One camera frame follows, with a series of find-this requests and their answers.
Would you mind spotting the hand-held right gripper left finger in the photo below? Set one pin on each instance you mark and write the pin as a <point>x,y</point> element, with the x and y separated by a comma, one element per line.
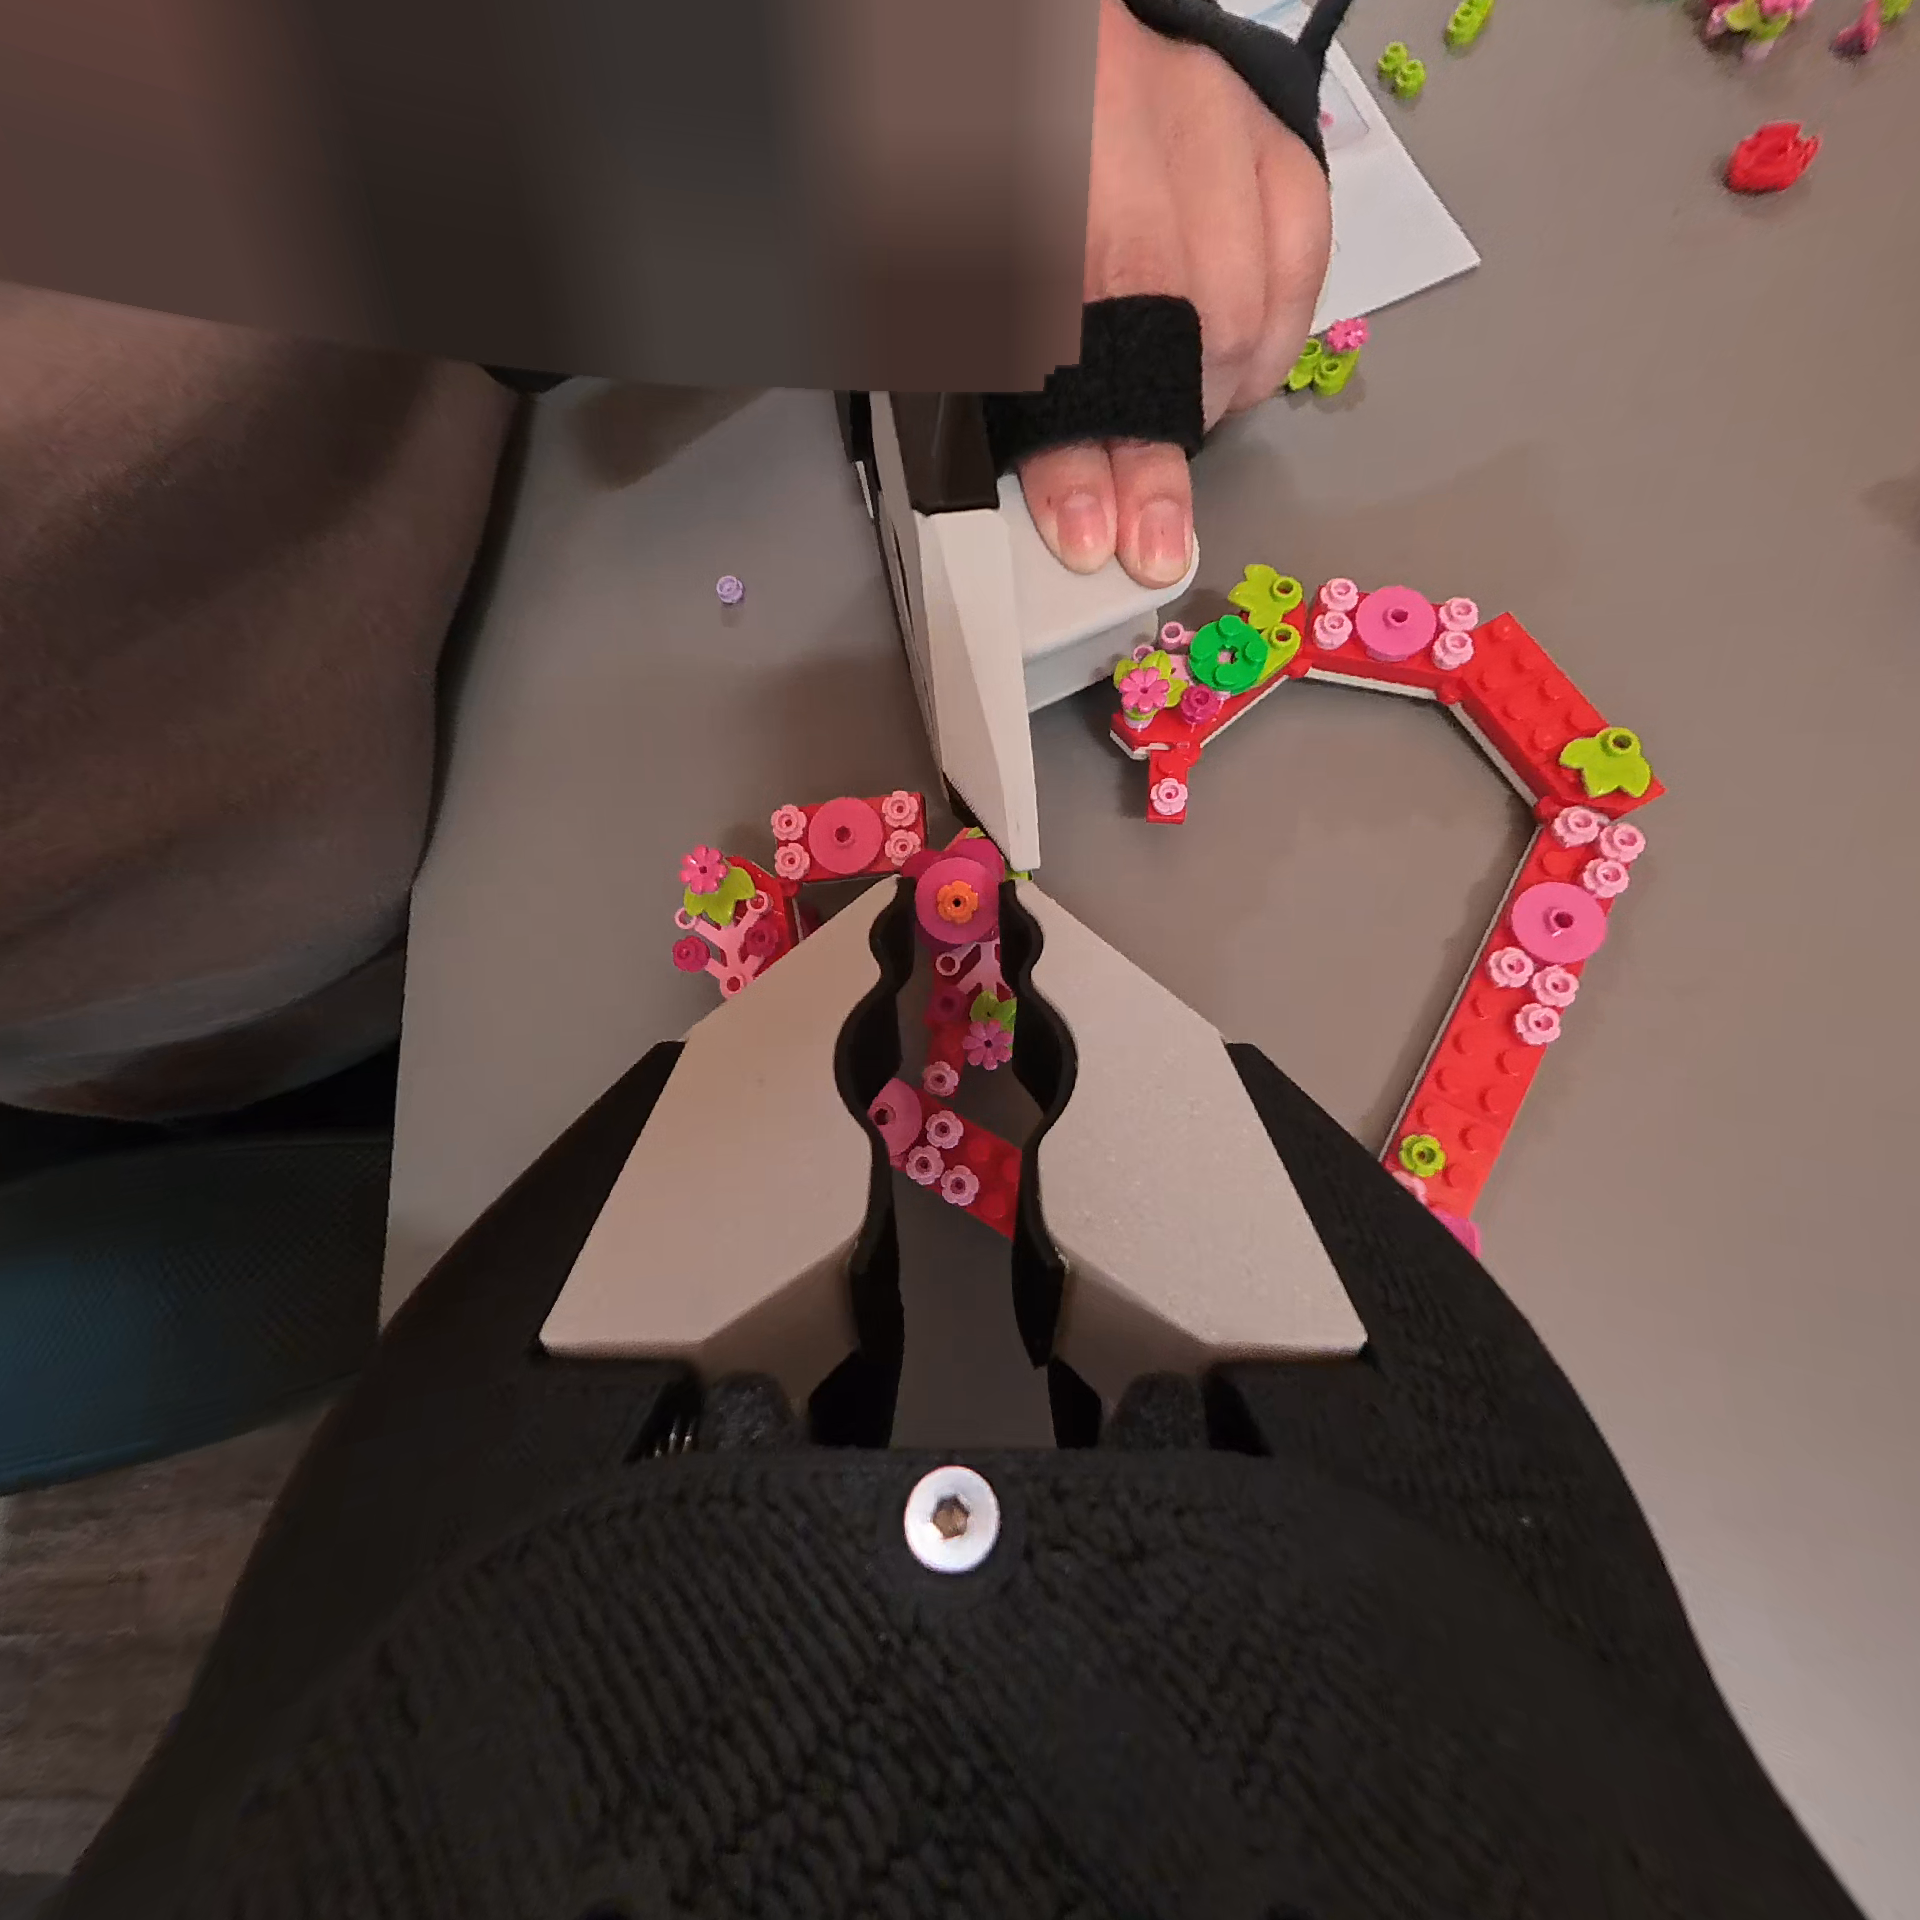
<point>704,1172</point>

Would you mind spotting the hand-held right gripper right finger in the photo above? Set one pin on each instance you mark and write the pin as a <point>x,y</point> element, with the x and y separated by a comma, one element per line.
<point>1201,1184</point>

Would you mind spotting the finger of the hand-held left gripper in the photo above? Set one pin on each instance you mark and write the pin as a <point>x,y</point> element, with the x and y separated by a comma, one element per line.
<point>983,675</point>

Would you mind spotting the magenta lego flower orange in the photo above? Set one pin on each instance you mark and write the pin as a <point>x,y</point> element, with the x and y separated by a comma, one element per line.
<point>957,896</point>

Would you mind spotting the red lego heart frame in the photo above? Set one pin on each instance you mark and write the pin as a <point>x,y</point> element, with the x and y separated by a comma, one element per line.
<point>1501,683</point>

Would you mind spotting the small pink lime lego flower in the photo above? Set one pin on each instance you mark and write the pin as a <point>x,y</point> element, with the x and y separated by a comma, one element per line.
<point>1329,360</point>

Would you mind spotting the lego instruction booklet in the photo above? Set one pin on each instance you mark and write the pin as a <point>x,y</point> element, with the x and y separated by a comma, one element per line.
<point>1395,211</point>

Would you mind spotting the lime lego plant piece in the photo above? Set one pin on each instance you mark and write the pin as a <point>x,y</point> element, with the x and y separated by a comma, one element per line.
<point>1470,19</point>
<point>1401,67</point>

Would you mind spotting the small red lego piece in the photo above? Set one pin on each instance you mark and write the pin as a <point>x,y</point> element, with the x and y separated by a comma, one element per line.
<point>1769,158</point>

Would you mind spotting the small pink lego flower cluster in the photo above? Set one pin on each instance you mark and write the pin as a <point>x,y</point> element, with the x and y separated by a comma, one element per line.
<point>1755,14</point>

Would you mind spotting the tiny pink lime lego piece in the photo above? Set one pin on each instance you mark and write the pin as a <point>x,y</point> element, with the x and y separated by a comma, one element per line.
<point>1862,29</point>

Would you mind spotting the person's left hand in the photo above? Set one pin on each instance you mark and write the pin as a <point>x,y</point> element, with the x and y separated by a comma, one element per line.
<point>1201,226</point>

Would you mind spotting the dark teal chair seat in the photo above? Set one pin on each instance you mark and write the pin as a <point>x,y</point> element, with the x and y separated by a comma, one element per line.
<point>149,1290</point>

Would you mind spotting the person's grey-brown clothing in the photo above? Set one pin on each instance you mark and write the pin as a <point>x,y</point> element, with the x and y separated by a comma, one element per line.
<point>225,675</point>

